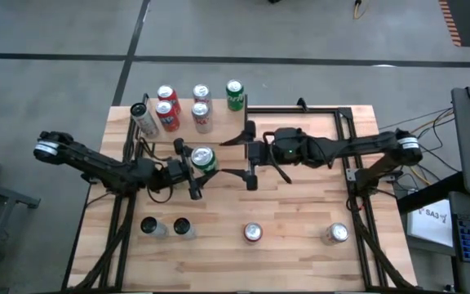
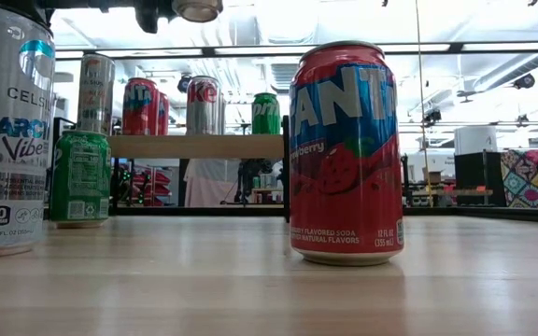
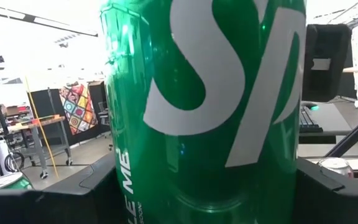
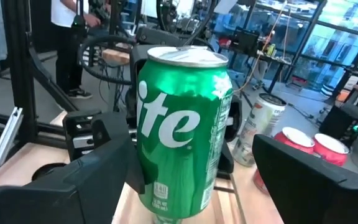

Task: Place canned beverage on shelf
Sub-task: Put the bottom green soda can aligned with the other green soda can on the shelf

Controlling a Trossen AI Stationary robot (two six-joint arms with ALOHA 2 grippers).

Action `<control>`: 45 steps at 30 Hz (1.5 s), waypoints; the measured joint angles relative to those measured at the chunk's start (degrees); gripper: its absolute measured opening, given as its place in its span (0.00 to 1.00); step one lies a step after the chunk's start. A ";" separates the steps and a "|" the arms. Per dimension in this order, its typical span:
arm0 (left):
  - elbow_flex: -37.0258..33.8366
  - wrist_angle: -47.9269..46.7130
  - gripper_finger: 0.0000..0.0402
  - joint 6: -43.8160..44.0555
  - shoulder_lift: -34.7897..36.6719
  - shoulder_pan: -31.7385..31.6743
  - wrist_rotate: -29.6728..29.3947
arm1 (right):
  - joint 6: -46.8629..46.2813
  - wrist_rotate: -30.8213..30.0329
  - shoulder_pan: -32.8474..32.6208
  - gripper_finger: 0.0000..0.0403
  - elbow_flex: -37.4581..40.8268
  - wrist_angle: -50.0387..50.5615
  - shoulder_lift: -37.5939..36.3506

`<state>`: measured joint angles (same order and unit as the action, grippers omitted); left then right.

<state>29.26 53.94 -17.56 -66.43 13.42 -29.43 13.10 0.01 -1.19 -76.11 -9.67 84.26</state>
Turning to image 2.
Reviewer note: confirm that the white orange Celsius can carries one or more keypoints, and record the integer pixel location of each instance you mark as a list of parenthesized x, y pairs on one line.
[(96, 93)]

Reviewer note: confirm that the red Fanta strawberry can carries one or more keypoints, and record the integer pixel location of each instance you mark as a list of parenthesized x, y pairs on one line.
[(346, 186), (164, 116), (139, 112)]

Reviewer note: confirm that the white Celsius Arctic Vibe can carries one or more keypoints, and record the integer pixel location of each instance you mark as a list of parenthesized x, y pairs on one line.
[(7, 140)]

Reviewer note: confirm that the shelf with bottles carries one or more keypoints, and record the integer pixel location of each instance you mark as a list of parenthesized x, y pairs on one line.
[(264, 193)]

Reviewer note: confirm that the black overhead crossbar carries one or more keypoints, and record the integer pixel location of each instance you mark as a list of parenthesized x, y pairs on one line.
[(250, 50)]

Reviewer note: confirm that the white box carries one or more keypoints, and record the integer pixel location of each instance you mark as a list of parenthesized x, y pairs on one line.
[(474, 140)]

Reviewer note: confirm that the black partition panel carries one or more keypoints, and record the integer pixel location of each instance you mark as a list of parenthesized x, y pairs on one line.
[(470, 172)]

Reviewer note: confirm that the colourful patchwork quilt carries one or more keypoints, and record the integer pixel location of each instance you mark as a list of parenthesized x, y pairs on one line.
[(535, 179)]

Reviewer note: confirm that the black ceiling camera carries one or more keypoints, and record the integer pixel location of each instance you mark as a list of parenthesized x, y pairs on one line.
[(524, 81), (182, 84), (432, 116)]

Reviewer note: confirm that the wooden shelf black metal frame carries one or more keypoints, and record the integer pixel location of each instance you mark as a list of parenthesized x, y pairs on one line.
[(194, 147)]

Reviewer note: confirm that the grey ceiling duct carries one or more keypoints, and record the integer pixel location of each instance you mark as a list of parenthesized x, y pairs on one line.
[(530, 63)]

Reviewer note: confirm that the black aluminium table frame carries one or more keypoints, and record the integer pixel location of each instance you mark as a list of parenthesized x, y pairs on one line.
[(484, 212)]

